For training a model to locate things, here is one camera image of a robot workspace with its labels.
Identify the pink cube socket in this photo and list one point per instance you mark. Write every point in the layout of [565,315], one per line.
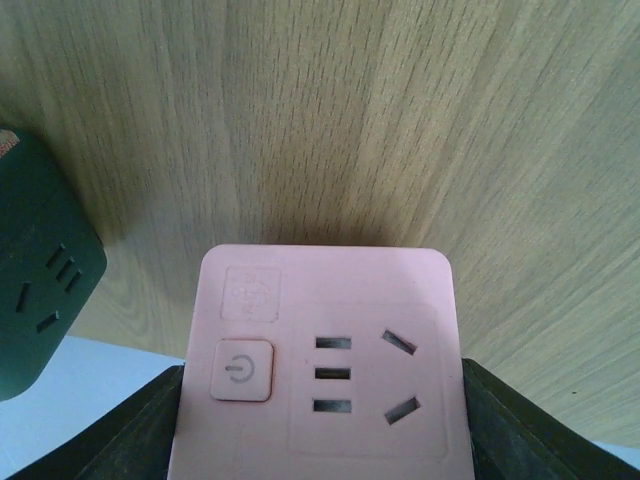
[319,362]

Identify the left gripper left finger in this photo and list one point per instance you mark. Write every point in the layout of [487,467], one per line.
[132,441]

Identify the green cube plug adapter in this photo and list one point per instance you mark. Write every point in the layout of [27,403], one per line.
[51,259]

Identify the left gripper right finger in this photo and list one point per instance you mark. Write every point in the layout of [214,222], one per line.
[512,438]

